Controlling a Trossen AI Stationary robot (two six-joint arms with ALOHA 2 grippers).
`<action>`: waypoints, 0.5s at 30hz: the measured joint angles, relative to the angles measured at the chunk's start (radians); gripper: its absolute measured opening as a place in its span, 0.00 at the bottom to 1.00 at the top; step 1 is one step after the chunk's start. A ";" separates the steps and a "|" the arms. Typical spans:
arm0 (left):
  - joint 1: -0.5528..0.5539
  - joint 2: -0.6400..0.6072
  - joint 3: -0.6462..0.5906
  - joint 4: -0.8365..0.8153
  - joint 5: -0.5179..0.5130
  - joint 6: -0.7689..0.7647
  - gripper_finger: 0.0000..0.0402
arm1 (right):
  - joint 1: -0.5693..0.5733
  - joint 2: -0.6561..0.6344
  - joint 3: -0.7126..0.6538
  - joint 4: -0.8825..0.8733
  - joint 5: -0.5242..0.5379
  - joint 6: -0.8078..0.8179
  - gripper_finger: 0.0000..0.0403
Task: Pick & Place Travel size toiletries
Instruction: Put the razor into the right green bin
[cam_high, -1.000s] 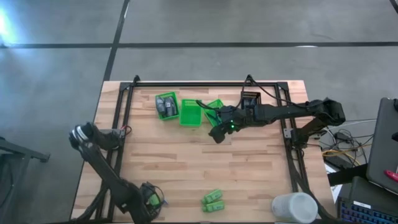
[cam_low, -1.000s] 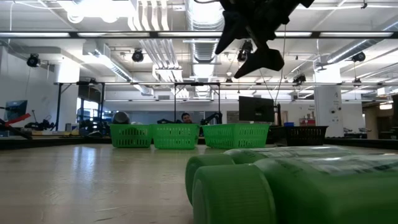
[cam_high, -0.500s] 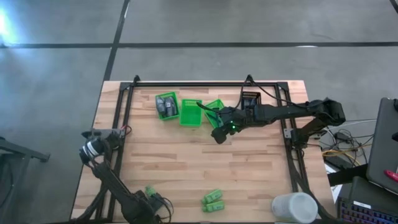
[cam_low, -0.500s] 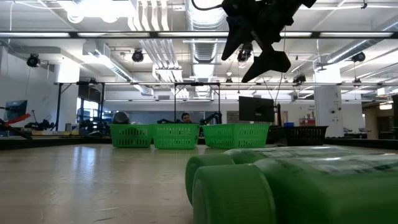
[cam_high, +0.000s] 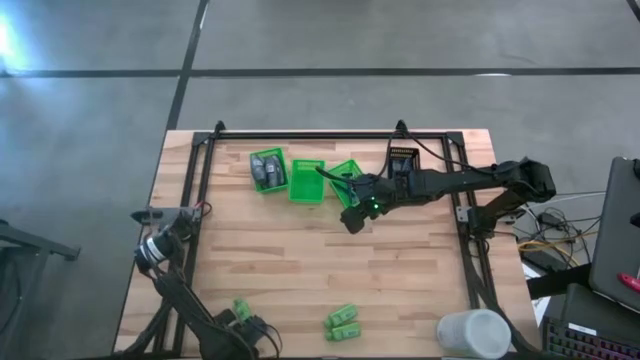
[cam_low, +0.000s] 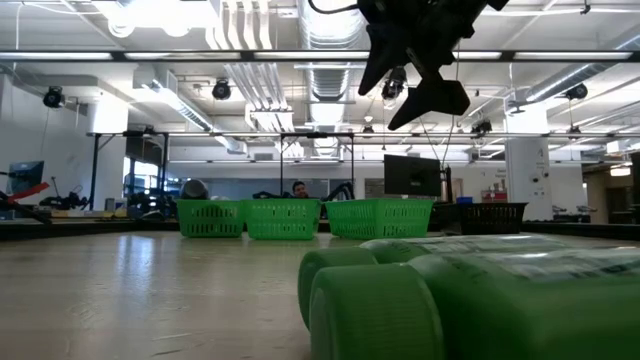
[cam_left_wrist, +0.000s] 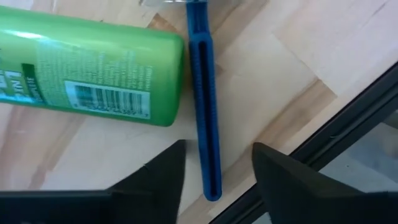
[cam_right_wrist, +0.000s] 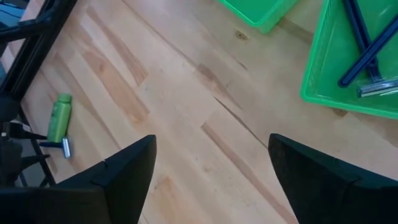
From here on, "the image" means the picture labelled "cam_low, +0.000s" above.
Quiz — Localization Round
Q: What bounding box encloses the thin black hanging cable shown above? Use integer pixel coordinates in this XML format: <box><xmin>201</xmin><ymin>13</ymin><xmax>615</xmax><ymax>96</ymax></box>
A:
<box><xmin>441</xmin><ymin>44</ymin><xmax>462</xmax><ymax>169</ymax></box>

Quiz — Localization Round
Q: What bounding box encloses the black monitor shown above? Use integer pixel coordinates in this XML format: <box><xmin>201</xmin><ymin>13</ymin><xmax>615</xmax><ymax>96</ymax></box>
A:
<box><xmin>383</xmin><ymin>153</ymin><xmax>444</xmax><ymax>197</ymax></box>

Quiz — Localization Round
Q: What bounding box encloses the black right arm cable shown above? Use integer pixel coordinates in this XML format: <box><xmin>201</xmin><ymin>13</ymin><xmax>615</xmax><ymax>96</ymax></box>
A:
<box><xmin>307</xmin><ymin>0</ymin><xmax>361</xmax><ymax>15</ymax></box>

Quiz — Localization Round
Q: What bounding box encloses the black metal table frame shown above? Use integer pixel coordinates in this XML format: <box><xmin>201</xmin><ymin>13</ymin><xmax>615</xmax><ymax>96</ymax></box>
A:
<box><xmin>0</xmin><ymin>217</ymin><xmax>640</xmax><ymax>242</ymax></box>

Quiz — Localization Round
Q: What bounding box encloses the black overhead light beam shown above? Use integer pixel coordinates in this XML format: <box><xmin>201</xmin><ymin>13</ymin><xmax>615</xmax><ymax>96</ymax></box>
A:
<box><xmin>0</xmin><ymin>48</ymin><xmax>640</xmax><ymax>63</ymax></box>

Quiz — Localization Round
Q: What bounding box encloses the small green bottle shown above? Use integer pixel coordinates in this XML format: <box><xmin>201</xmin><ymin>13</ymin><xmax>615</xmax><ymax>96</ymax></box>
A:
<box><xmin>297</xmin><ymin>233</ymin><xmax>576</xmax><ymax>331</ymax></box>
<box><xmin>308</xmin><ymin>248</ymin><xmax>640</xmax><ymax>360</ymax></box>

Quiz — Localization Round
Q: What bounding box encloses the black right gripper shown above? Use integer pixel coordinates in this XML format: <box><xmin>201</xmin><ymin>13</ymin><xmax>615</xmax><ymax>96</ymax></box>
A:
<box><xmin>357</xmin><ymin>0</ymin><xmax>511</xmax><ymax>131</ymax></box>

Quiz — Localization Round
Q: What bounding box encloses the ribbed silver ceiling duct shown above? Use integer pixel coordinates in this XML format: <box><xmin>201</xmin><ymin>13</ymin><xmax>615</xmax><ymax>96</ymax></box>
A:
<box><xmin>298</xmin><ymin>0</ymin><xmax>367</xmax><ymax>104</ymax></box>

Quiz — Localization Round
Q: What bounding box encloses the black plastic basket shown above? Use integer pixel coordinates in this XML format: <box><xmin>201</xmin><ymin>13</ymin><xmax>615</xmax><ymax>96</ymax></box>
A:
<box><xmin>432</xmin><ymin>201</ymin><xmax>529</xmax><ymax>236</ymax></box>

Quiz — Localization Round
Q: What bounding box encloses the white round column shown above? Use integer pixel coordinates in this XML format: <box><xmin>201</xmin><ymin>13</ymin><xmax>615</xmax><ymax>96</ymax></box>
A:
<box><xmin>504</xmin><ymin>137</ymin><xmax>554</xmax><ymax>222</ymax></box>

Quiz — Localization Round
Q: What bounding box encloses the red storage shelf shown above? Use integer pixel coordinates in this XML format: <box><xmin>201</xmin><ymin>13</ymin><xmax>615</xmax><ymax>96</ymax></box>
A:
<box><xmin>480</xmin><ymin>182</ymin><xmax>507</xmax><ymax>204</ymax></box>

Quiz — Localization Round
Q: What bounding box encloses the black background rig frame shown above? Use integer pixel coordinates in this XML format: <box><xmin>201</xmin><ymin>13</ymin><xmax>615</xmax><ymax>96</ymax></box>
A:
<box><xmin>89</xmin><ymin>130</ymin><xmax>171</xmax><ymax>201</ymax></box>
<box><xmin>279</xmin><ymin>132</ymin><xmax>356</xmax><ymax>184</ymax></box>

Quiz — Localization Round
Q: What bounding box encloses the blue screen monitor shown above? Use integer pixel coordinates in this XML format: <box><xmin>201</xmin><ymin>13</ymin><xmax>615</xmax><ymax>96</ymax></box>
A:
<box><xmin>7</xmin><ymin>159</ymin><xmax>45</xmax><ymax>196</ymax></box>

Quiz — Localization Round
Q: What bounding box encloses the red angled object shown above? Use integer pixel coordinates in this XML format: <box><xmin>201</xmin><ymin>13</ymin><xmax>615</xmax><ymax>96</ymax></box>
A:
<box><xmin>7</xmin><ymin>182</ymin><xmax>51</xmax><ymax>204</ymax></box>

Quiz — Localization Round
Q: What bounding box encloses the green plastic basket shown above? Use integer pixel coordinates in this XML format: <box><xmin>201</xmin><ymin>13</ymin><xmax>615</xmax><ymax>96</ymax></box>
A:
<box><xmin>175</xmin><ymin>198</ymin><xmax>246</xmax><ymax>239</ymax></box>
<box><xmin>243</xmin><ymin>198</ymin><xmax>323</xmax><ymax>241</ymax></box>
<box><xmin>324</xmin><ymin>197</ymin><xmax>435</xmax><ymax>240</ymax></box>

